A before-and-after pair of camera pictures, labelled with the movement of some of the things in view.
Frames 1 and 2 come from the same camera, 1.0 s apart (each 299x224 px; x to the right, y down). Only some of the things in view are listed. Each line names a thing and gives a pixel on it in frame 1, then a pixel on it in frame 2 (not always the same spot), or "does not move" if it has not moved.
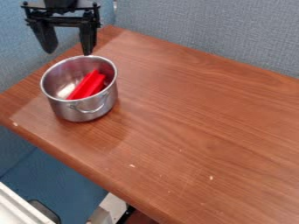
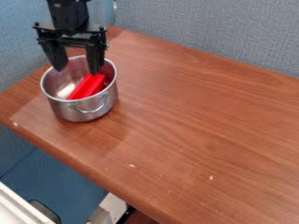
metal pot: (60, 81) does not move
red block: (88, 86) does not move
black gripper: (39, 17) to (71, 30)
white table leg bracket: (108, 211) does not move
